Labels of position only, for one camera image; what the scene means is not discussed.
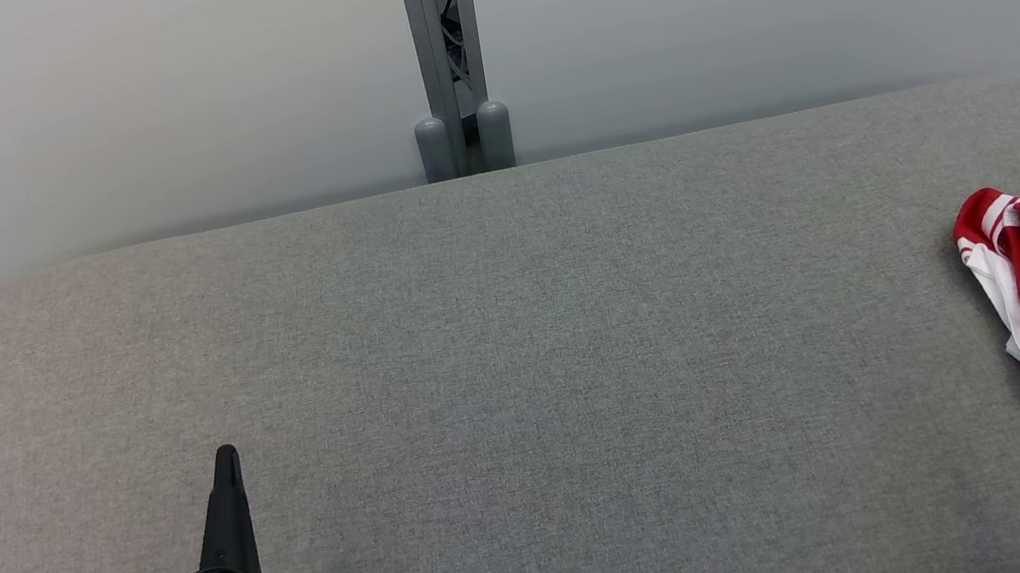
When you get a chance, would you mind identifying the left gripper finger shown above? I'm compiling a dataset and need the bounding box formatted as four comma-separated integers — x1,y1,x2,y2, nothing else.
180,442,264,573

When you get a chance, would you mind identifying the grey metal truss stand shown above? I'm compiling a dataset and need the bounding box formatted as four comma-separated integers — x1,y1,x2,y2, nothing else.
393,0,520,185

